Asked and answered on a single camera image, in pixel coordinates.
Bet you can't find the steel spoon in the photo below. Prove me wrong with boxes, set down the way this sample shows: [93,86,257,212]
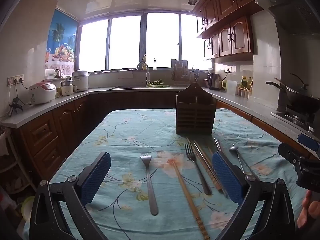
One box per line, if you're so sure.
[229,144,260,181]

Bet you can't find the dark metal chopstick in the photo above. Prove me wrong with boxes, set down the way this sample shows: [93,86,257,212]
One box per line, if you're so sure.
[192,140,227,197]

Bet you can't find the steel fork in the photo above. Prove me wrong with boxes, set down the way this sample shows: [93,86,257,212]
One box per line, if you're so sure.
[185,142,212,196]
[140,153,158,216]

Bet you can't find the kitchen faucet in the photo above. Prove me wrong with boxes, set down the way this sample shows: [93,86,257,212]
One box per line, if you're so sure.
[135,61,151,87]

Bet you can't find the person's right hand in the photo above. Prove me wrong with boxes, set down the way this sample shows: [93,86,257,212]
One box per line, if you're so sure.
[297,190,319,229]

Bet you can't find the gas stove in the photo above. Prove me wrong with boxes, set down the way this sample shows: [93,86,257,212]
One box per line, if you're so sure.
[271,105,315,133]

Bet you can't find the black wok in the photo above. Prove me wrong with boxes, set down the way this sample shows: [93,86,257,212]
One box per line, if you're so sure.
[265,73,319,114]

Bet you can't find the teal floral tablecloth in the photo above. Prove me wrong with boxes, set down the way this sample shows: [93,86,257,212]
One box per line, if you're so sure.
[51,108,305,239]

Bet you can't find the wooden utensil holder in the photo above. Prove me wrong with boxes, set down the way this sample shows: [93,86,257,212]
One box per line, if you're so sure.
[176,82,216,135]

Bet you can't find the spice jar rack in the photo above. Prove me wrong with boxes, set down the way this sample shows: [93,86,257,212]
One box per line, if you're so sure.
[238,88,252,99]

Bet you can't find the white plastic jug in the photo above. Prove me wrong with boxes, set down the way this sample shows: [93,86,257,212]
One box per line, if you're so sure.
[221,80,238,95]

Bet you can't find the small white blender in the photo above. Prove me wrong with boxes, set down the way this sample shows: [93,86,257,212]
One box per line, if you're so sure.
[61,78,78,96]

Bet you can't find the steel electric kettle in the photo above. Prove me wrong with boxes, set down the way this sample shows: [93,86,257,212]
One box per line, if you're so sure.
[207,73,221,90]

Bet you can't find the white red rice cooker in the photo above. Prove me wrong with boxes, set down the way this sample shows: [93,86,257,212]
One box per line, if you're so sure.
[28,81,56,105]

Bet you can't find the white electric pot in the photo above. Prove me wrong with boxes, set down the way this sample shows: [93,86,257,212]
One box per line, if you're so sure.
[72,70,89,92]

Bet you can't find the small black tripod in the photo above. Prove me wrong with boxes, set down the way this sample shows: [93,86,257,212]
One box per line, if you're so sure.
[9,97,23,117]

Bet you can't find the knife block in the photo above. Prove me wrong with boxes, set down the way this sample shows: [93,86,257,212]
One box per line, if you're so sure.
[189,68,200,82]

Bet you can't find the dish rack with boards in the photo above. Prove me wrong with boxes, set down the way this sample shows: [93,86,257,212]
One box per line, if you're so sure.
[171,59,190,86]

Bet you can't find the green vegetable basket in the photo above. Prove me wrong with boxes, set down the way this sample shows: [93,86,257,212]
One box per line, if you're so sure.
[146,79,170,88]

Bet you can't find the dish soap bottle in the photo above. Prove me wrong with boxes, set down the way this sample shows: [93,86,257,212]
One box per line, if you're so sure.
[142,54,147,70]

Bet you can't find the fruit poster blind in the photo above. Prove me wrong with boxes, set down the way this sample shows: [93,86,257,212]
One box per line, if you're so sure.
[45,9,79,75]

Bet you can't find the range hood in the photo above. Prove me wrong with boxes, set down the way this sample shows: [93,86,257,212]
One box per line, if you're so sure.
[254,0,319,35]

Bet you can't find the upper wooden cabinets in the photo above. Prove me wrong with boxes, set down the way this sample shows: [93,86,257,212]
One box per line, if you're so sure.
[193,0,262,63]

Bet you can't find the wall power socket left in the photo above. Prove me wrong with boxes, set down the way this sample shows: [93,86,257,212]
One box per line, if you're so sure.
[7,74,24,87]

